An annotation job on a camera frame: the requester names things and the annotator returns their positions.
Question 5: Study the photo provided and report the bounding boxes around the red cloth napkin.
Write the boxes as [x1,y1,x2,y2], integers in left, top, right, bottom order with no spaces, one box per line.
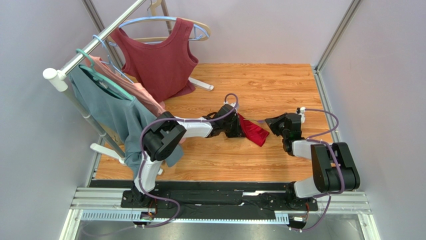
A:
[238,114,270,147]

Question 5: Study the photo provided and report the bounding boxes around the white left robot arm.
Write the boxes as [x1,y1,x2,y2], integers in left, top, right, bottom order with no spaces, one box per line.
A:
[134,101,243,195]

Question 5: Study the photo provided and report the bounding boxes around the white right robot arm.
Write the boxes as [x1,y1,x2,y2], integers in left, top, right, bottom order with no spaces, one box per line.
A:
[265,107,361,200]

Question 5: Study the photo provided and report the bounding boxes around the maroon tank top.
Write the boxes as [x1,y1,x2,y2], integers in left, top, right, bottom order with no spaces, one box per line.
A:
[110,28,199,102]

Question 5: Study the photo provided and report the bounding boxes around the light blue clothes hanger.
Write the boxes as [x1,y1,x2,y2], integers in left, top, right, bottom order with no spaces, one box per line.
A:
[118,16,211,46]

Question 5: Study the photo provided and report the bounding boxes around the grey-blue hanging shirt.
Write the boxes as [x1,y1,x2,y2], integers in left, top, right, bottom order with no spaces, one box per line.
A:
[68,64,185,177]

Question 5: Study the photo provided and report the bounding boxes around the pink hanging shirt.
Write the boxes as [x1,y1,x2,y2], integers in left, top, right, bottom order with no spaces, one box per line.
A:
[89,55,166,117]

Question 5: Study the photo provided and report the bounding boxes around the wooden clothes hanger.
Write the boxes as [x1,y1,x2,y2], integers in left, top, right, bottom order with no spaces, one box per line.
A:
[136,0,213,44]

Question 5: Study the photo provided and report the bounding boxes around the teal clothes hanger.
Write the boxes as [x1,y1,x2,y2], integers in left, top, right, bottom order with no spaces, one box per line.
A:
[75,48,136,101]

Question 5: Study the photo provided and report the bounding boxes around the white clothes rack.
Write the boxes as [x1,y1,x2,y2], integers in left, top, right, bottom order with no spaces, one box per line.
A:
[43,0,214,166]

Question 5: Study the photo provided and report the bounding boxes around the blue wire clothes hanger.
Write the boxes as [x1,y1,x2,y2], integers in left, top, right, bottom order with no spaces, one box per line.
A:
[92,34,134,84]

